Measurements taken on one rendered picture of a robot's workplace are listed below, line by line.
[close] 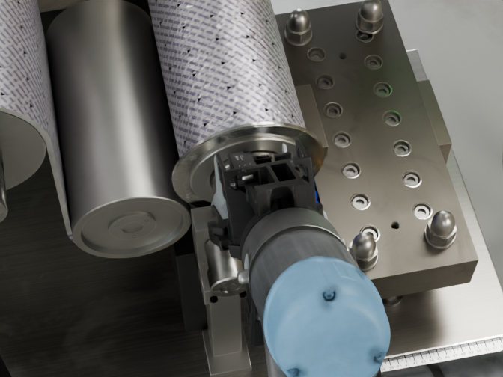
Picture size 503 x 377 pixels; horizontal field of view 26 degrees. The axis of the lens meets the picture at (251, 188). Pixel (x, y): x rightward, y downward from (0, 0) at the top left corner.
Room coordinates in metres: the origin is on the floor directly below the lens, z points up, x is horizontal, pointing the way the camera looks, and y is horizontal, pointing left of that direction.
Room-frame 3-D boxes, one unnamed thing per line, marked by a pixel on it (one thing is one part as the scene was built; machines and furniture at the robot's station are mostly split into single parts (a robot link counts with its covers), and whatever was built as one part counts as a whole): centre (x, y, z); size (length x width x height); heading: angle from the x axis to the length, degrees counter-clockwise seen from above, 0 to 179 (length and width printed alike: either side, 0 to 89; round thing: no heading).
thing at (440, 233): (0.60, -0.22, 1.05); 0.04 x 0.04 x 0.04
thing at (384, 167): (0.75, -0.14, 1.00); 0.40 x 0.16 x 0.06; 11
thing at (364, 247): (0.58, -0.13, 1.05); 0.04 x 0.04 x 0.04
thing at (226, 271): (0.47, 0.02, 1.18); 0.04 x 0.02 x 0.04; 101
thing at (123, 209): (0.66, 0.14, 1.18); 0.26 x 0.12 x 0.12; 11
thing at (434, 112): (0.79, -0.23, 0.97); 0.10 x 0.03 x 0.11; 11
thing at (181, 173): (0.56, 0.00, 1.25); 0.15 x 0.01 x 0.15; 101
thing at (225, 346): (0.51, 0.03, 1.05); 0.06 x 0.05 x 0.31; 11
